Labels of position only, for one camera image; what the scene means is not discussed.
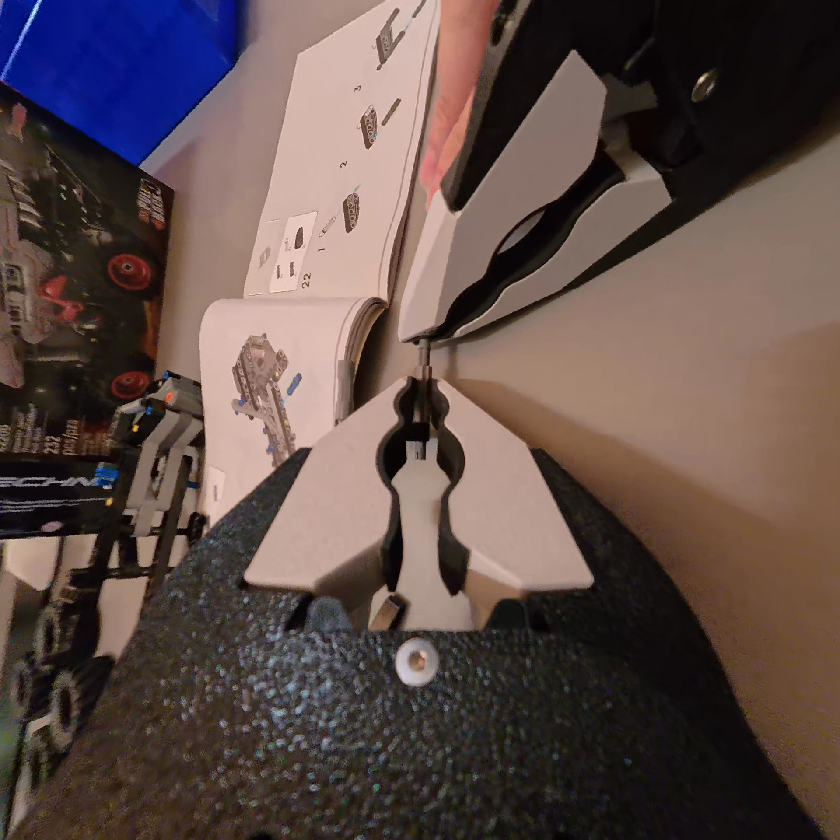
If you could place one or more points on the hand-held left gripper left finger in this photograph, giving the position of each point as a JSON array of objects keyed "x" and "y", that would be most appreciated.
[{"x": 328, "y": 505}]

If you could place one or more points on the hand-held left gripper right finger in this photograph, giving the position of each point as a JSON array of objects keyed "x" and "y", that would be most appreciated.
[{"x": 518, "y": 505}]

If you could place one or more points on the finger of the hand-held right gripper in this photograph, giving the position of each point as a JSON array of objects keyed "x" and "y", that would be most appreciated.
[
  {"x": 604, "y": 223},
  {"x": 518, "y": 170}
]

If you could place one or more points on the small dark axle pin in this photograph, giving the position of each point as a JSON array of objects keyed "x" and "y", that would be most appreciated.
[{"x": 424, "y": 380}]

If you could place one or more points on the grey desk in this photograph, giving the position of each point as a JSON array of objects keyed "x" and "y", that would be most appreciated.
[{"x": 656, "y": 394}]

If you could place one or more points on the person's right hand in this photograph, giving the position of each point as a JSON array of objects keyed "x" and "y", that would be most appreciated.
[{"x": 459, "y": 85}]

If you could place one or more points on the grey brick vehicle model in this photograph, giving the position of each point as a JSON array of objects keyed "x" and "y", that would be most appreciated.
[{"x": 164, "y": 433}]

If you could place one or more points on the open building instruction booklet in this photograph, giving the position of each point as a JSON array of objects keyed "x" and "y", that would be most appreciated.
[{"x": 328, "y": 197}]

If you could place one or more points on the black ridged toy part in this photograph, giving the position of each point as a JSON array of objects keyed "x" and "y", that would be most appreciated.
[{"x": 65, "y": 709}]

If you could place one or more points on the dark toy set box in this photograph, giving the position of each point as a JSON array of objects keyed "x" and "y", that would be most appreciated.
[{"x": 79, "y": 229}]

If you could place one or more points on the blue box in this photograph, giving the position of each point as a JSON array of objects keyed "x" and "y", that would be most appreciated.
[{"x": 118, "y": 59}]

